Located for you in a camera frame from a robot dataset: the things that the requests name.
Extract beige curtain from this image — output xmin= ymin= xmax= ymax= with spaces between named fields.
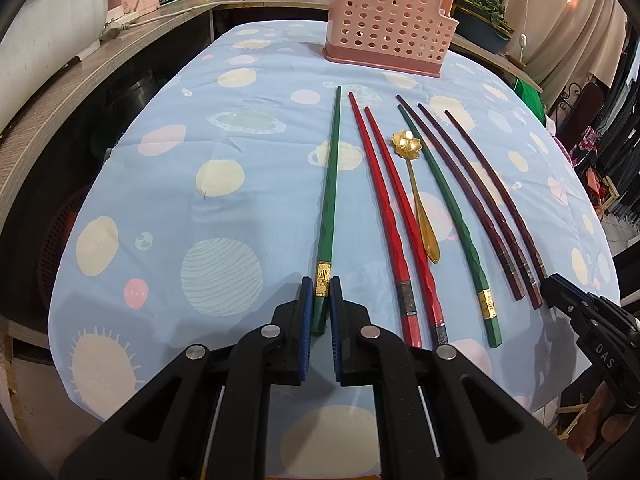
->
xmin=500 ymin=0 xmax=628 ymax=106

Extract pink perforated utensil basket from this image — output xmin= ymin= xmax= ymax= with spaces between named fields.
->
xmin=321 ymin=0 xmax=460 ymax=79

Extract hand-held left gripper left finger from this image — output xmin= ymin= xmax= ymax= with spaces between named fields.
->
xmin=59 ymin=276 xmax=321 ymax=480

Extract green leafy vegetables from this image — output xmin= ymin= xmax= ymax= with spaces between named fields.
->
xmin=455 ymin=0 xmax=512 ymax=26

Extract dark maroon chopstick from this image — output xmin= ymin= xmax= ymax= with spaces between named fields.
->
xmin=444 ymin=109 xmax=551 ymax=283
xmin=395 ymin=93 xmax=526 ymax=302
xmin=416 ymin=102 xmax=544 ymax=310

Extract green plastic bag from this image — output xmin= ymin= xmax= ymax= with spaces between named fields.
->
xmin=514 ymin=76 xmax=547 ymax=122

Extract blue basin with greens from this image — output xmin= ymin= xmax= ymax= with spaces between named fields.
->
xmin=452 ymin=5 xmax=516 ymax=56

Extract white cord with switch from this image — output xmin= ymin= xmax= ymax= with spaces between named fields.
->
xmin=517 ymin=0 xmax=538 ymax=68

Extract dark hanging clothes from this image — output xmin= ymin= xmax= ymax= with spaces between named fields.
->
xmin=550 ymin=35 xmax=640 ymax=241

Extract red plastic basket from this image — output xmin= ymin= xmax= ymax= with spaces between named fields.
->
xmin=37 ymin=182 xmax=96 ymax=313

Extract white power strip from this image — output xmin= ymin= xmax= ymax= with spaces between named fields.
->
xmin=99 ymin=14 xmax=143 ymax=42

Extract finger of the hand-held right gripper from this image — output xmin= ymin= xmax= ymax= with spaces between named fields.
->
xmin=541 ymin=273 xmax=608 ymax=333

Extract white power cable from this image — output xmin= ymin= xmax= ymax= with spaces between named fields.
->
xmin=132 ymin=0 xmax=213 ymax=26

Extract blue planet-print tablecloth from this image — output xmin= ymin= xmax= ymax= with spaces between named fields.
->
xmin=47 ymin=20 xmax=623 ymax=480

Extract red chopstick with silver band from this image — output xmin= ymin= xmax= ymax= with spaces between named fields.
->
xmin=364 ymin=106 xmax=451 ymax=348
xmin=347 ymin=91 xmax=423 ymax=350

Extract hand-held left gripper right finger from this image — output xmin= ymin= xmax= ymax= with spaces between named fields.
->
xmin=327 ymin=276 xmax=588 ymax=480

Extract green chopstick with gold band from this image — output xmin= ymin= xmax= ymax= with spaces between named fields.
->
xmin=396 ymin=103 xmax=502 ymax=348
xmin=311 ymin=85 xmax=344 ymax=337

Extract gold flower-shaped spoon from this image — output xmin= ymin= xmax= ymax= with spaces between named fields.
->
xmin=391 ymin=130 xmax=441 ymax=264

